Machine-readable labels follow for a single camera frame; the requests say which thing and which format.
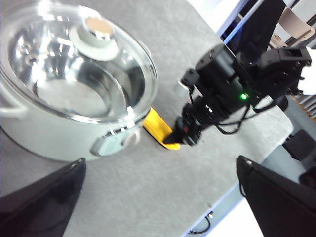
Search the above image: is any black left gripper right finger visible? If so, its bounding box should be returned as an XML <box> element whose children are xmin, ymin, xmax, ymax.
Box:
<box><xmin>236</xmin><ymin>155</ymin><xmax>316</xmax><ymax>237</ymax></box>

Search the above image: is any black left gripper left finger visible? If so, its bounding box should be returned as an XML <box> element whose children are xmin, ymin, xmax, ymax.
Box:
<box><xmin>0</xmin><ymin>158</ymin><xmax>87</xmax><ymax>237</ymax></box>

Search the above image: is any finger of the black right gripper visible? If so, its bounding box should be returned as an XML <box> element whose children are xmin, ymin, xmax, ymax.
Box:
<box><xmin>163</xmin><ymin>121</ymin><xmax>186</xmax><ymax>145</ymax></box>

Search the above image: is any yellow corn cob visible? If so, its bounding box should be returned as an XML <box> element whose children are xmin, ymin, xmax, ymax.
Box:
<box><xmin>142</xmin><ymin>107</ymin><xmax>182</xmax><ymax>151</ymax></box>

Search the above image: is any glass lid with green knob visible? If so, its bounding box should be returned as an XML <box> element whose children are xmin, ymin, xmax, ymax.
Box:
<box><xmin>0</xmin><ymin>1</ymin><xmax>158</xmax><ymax>124</ymax></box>

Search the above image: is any sage green electric pot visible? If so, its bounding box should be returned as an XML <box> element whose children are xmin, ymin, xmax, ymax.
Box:
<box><xmin>0</xmin><ymin>0</ymin><xmax>158</xmax><ymax>162</ymax></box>

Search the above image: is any black box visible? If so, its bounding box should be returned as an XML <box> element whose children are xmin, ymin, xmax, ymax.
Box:
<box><xmin>282</xmin><ymin>129</ymin><xmax>316</xmax><ymax>162</ymax></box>

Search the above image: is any white block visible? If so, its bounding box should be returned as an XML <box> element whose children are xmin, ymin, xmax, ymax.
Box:
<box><xmin>297</xmin><ymin>47</ymin><xmax>316</xmax><ymax>96</ymax></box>

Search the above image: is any black panel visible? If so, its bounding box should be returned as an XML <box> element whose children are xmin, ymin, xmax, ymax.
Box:
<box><xmin>236</xmin><ymin>0</ymin><xmax>287</xmax><ymax>54</ymax></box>

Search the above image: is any beige chair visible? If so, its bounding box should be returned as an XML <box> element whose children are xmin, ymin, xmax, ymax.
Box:
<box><xmin>268</xmin><ymin>6</ymin><xmax>316</xmax><ymax>49</ymax></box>

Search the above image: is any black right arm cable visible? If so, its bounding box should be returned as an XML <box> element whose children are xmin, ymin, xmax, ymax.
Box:
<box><xmin>214</xmin><ymin>98</ymin><xmax>277</xmax><ymax>135</ymax></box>

